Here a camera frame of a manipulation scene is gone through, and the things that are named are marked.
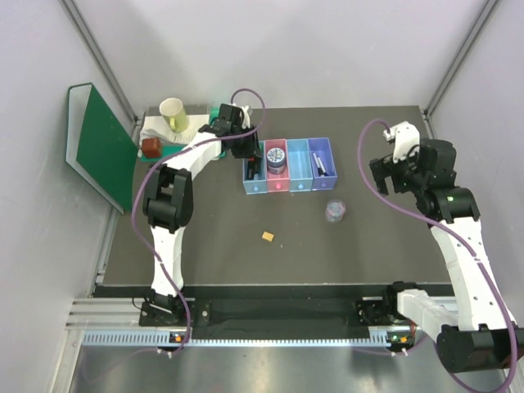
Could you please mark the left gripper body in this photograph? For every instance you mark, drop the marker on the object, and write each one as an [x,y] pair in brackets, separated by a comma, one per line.
[243,125]

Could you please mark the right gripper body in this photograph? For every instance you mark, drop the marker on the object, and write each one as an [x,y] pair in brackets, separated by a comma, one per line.
[411,152]

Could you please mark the blue round lidded jar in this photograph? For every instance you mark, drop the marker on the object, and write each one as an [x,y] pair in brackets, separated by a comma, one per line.
[276,160]

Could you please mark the orange black highlighter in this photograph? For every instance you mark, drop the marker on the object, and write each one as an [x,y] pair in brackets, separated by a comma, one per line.
[252,168]

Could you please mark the white blue marker pen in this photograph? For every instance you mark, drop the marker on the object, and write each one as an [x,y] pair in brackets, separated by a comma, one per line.
[323,168]

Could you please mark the clear plastic pin jar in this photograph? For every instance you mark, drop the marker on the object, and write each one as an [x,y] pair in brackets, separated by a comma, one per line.
[335,211]

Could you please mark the white black marker pen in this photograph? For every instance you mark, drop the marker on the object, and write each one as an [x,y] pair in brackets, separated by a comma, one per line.
[316,162]

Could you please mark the purple drawer box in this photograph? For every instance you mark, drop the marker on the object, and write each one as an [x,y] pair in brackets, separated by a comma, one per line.
[323,149]

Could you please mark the pink drawer box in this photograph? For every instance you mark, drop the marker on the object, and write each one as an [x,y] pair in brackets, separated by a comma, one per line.
[281,182]

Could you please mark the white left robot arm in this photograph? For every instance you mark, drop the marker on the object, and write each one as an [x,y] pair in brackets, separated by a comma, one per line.
[167,202]

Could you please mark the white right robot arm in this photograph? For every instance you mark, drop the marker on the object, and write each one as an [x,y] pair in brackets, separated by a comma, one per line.
[482,334]

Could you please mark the cream yellow mug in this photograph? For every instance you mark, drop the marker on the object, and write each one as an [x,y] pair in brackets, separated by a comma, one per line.
[173,111]

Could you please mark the white paper stack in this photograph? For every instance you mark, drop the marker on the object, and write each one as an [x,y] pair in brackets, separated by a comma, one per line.
[155,126]

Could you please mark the dark red cube box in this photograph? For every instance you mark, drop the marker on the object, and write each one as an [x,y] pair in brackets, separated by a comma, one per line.
[152,148]

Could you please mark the small tan eraser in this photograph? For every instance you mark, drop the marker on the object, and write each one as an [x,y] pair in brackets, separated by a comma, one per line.
[268,236]

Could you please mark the green binder folder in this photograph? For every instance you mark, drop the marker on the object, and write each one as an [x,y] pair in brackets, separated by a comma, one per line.
[98,147]

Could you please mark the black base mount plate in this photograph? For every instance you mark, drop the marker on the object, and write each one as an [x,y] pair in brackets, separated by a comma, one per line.
[271,316]

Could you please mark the grey slotted cable duct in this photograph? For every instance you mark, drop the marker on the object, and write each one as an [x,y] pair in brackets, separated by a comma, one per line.
[373,337]

